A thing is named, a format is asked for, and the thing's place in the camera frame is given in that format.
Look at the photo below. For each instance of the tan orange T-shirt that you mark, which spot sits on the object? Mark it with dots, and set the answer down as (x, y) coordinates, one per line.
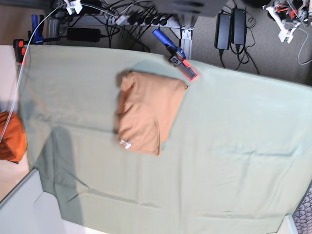
(147, 108)

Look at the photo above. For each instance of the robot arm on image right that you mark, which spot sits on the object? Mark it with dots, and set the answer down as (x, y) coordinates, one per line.
(296, 12)

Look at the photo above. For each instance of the blue orange bar clamp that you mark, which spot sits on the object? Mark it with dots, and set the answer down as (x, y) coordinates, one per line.
(177, 57)

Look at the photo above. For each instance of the light green table cloth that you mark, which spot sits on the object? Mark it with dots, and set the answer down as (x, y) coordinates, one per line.
(238, 157)

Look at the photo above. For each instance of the black power strip with plugs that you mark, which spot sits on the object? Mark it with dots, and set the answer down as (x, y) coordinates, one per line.
(142, 19)

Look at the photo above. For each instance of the black power adapter pair left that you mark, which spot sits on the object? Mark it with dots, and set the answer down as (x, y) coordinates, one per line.
(223, 31)

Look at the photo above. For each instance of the black power adapter pair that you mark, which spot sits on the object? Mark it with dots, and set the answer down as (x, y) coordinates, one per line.
(223, 31)
(239, 28)

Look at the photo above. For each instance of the black power brick left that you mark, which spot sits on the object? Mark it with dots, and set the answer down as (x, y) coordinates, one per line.
(83, 34)

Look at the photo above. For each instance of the black power adapter pair right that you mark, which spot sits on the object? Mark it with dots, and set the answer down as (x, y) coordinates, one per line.
(239, 28)

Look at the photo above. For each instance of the folded dark orange garment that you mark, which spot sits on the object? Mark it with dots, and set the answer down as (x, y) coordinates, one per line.
(14, 143)

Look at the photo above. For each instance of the grey plastic bin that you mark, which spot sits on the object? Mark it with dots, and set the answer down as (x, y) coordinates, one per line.
(27, 209)

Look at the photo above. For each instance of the dark patterned mat corner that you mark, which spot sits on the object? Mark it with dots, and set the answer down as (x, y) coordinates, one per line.
(303, 213)

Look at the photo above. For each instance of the aluminium frame post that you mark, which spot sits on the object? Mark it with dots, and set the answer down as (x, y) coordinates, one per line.
(187, 23)

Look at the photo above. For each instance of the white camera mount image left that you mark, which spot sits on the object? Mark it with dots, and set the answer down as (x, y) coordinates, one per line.
(73, 6)

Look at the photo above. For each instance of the white camera mount image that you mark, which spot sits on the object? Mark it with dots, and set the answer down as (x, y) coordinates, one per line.
(73, 6)
(286, 28)

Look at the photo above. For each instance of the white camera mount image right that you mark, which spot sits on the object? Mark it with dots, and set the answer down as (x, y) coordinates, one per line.
(286, 28)

